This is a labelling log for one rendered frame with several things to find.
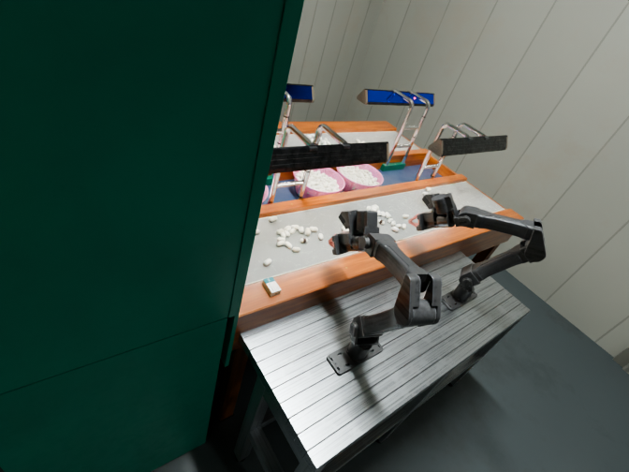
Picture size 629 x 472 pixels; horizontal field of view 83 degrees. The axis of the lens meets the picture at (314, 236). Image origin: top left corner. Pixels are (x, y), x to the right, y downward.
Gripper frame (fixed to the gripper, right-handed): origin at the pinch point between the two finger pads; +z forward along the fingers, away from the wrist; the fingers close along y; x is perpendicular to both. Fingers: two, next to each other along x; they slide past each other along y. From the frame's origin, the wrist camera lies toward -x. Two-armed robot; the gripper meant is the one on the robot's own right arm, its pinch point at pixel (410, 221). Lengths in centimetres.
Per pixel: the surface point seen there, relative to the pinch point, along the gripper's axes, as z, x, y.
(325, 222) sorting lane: 23.5, -4.9, 26.9
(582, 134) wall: -9, -30, -174
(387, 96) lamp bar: 43, -66, -46
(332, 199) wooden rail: 30.6, -14.1, 15.2
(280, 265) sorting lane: 11, 6, 59
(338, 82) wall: 190, -130, -143
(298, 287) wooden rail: 0, 12, 60
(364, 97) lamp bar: 44, -65, -28
